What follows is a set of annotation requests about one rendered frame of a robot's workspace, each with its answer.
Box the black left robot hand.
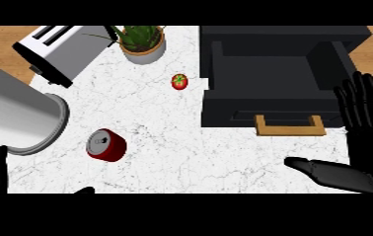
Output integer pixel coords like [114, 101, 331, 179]
[0, 144, 98, 195]

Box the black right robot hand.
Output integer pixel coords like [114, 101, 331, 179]
[283, 70, 373, 195]

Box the red can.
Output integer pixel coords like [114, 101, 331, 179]
[84, 127, 130, 163]

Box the black open drawer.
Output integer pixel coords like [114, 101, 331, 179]
[208, 40, 360, 93]

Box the black drawer front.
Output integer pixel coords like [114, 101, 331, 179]
[199, 88, 348, 128]

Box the large grey metal cylinder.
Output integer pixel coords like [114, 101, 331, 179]
[0, 68, 71, 157]

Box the silver and black toaster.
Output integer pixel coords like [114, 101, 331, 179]
[12, 25, 120, 89]

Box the red tomato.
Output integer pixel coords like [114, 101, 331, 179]
[170, 73, 190, 92]

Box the green plant in grey pot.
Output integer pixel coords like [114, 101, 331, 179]
[81, 25, 168, 66]

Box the wooden drawer handle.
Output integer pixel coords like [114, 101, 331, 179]
[254, 114, 328, 137]

